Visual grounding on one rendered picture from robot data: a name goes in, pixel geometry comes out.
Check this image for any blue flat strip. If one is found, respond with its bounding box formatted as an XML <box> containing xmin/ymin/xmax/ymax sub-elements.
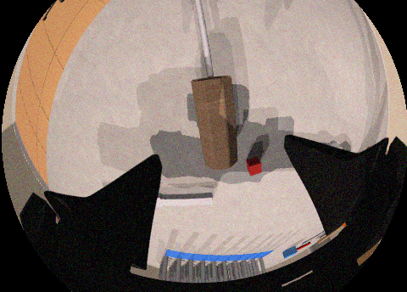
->
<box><xmin>165</xmin><ymin>250</ymin><xmax>274</xmax><ymax>261</ymax></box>

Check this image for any blue cube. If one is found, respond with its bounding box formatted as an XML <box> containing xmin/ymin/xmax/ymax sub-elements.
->
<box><xmin>282</xmin><ymin>245</ymin><xmax>298</xmax><ymax>259</ymax></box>

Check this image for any red cube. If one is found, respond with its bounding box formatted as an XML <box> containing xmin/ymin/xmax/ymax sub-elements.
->
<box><xmin>247</xmin><ymin>156</ymin><xmax>262</xmax><ymax>176</ymax></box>

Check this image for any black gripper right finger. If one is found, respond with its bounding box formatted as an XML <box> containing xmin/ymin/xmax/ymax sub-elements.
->
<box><xmin>284</xmin><ymin>135</ymin><xmax>389</xmax><ymax>235</ymax></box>

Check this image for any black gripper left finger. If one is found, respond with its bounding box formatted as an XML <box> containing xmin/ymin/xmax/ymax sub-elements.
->
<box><xmin>44</xmin><ymin>154</ymin><xmax>163</xmax><ymax>271</ymax></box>

